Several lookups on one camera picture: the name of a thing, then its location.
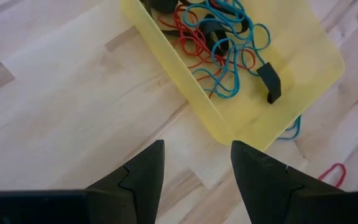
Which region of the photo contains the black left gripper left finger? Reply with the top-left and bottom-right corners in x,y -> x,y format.
0,139 -> 165,224

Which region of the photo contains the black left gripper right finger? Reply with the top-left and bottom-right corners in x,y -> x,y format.
231,140 -> 358,224

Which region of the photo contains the blue rubber band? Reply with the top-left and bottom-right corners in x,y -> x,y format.
181,0 -> 255,43
277,114 -> 302,141
193,23 -> 272,100

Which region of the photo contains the red rubber band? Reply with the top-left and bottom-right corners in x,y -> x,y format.
158,2 -> 226,68
318,162 -> 347,189
194,48 -> 257,99

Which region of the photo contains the yellow translucent plastic bin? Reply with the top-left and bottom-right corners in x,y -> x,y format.
119,0 -> 346,152

